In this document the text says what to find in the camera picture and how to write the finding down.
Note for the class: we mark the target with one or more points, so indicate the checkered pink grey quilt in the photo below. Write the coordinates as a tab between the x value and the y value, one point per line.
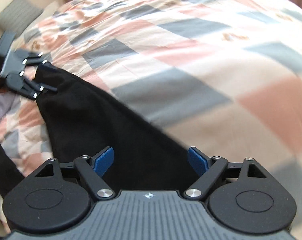
224	76

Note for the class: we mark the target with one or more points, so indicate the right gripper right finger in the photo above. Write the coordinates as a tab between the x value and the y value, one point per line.
209	171

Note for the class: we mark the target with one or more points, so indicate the black trousers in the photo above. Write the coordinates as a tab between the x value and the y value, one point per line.
81	119

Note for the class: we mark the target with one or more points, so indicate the grey square cushion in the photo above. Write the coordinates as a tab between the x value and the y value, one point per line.
18	15

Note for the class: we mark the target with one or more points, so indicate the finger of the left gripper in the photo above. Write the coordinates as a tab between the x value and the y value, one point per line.
33	58
21	85

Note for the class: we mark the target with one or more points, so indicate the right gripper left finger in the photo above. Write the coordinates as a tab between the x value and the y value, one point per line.
91	171

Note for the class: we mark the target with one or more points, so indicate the grey purple garment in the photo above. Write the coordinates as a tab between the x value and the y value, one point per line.
6	102

